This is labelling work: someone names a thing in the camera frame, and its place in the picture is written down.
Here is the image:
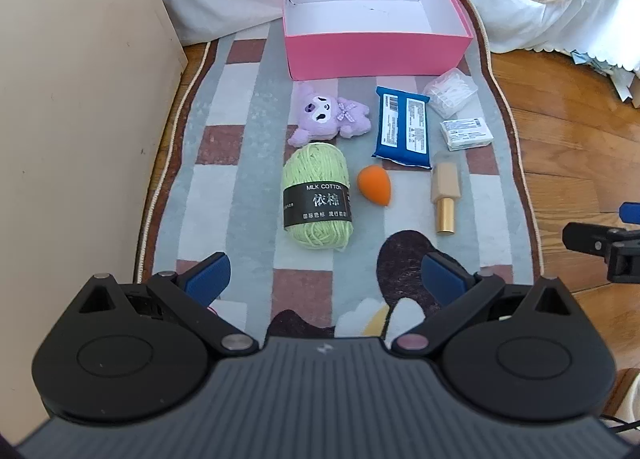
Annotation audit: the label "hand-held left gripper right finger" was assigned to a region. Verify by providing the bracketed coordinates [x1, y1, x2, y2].
[390, 252, 583, 357]

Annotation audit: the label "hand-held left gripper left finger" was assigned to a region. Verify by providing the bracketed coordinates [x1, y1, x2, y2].
[65, 252, 258, 357]

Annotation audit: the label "orange makeup sponge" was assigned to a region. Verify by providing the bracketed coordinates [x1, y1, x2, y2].
[357, 165, 396, 200]

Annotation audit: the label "blue wet wipes packet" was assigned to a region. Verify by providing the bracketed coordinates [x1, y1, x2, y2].
[371, 86, 433, 171]

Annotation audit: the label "white rectangular packet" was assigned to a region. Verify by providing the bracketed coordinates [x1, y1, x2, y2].
[440, 115, 494, 151]

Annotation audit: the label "green yarn ball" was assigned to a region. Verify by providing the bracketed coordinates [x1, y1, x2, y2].
[281, 142, 355, 251]

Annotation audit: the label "clear bag of cotton swabs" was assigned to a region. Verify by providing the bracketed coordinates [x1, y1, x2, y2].
[422, 68, 477, 118]

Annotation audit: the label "purple plush toy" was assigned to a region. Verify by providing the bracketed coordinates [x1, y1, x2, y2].
[287, 82, 372, 147]

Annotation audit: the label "pink cardboard box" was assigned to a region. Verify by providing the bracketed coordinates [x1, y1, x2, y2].
[281, 0, 474, 82]

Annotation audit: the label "checkered rug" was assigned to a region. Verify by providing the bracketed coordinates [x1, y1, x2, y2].
[134, 22, 546, 340]

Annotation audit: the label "white papers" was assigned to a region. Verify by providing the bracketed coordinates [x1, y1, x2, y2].
[570, 49, 640, 107]

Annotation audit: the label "white rounded object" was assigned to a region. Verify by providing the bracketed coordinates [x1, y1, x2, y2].
[612, 379, 640, 435]

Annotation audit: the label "beige cabinet side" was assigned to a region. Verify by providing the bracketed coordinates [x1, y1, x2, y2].
[0, 0, 188, 440]

